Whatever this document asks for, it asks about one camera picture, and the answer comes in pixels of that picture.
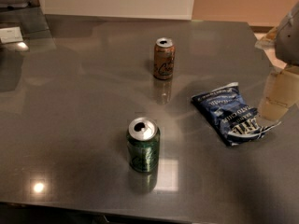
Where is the orange soda can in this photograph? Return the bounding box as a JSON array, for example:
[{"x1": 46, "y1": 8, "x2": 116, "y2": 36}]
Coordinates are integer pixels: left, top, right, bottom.
[{"x1": 153, "y1": 37, "x2": 176, "y2": 80}]

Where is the blue chip bag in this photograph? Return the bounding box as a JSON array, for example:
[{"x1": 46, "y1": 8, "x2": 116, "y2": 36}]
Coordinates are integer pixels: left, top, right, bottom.
[{"x1": 192, "y1": 82, "x2": 280, "y2": 147}]

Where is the white card on counter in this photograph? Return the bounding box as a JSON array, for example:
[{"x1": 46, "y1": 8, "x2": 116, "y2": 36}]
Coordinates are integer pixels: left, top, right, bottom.
[{"x1": 0, "y1": 27, "x2": 23, "y2": 44}]

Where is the green soda can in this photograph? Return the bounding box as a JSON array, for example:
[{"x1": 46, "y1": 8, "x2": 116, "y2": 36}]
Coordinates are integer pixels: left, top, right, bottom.
[{"x1": 126, "y1": 117, "x2": 160, "y2": 173}]

